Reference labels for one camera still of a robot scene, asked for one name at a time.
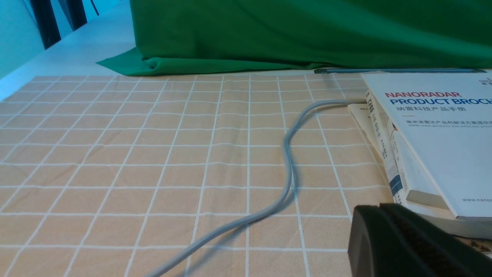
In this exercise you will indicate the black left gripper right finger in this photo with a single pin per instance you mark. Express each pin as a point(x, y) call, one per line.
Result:
point(437, 253)

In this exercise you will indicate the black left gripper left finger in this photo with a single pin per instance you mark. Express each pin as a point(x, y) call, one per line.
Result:
point(377, 249)

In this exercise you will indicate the bottom white magazine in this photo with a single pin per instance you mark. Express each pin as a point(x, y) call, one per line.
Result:
point(442, 218)

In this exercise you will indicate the middle white book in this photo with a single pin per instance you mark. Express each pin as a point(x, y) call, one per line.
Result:
point(408, 182)

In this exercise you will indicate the white Nanoradar product brochure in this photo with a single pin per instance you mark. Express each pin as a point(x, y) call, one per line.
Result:
point(445, 119)

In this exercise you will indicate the beige checkered tablecloth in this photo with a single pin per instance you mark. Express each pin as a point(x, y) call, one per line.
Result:
point(107, 176)

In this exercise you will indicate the green backdrop cloth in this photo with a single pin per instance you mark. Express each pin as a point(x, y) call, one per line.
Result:
point(175, 37)

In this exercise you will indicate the black stand legs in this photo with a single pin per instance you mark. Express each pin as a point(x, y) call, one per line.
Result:
point(55, 19)

